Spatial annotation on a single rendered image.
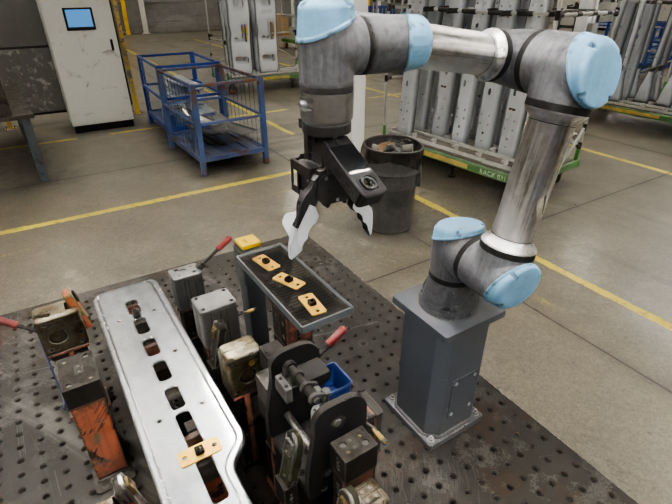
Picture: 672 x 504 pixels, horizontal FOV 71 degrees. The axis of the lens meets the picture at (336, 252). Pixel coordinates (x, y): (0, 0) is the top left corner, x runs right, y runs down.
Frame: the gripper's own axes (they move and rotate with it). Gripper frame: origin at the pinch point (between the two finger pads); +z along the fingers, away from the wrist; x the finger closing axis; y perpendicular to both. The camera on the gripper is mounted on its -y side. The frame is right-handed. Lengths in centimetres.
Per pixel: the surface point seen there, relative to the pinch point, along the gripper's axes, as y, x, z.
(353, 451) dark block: -12.8, 4.5, 32.2
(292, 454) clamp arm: -4.3, 11.9, 37.1
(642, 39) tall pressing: 314, -722, 31
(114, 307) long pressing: 71, 29, 44
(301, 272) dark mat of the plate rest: 36.0, -13.1, 28.0
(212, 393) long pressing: 24, 17, 44
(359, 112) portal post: 316, -234, 70
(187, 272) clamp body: 69, 8, 38
